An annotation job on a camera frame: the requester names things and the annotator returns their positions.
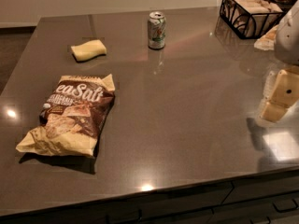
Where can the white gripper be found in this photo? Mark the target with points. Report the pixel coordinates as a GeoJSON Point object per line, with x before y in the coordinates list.
{"type": "Point", "coordinates": [288, 37]}

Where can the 7up soda can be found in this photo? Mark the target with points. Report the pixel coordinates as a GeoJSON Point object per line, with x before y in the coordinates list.
{"type": "Point", "coordinates": [156, 30]}

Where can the brown sea salt chip bag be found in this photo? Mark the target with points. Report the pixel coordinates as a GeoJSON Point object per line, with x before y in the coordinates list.
{"type": "Point", "coordinates": [72, 118]}

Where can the yellow sponge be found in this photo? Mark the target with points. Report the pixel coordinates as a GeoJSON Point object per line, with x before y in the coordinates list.
{"type": "Point", "coordinates": [88, 50]}

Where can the dark drawer handle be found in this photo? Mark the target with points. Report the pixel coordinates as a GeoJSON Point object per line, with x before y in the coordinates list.
{"type": "Point", "coordinates": [286, 206]}

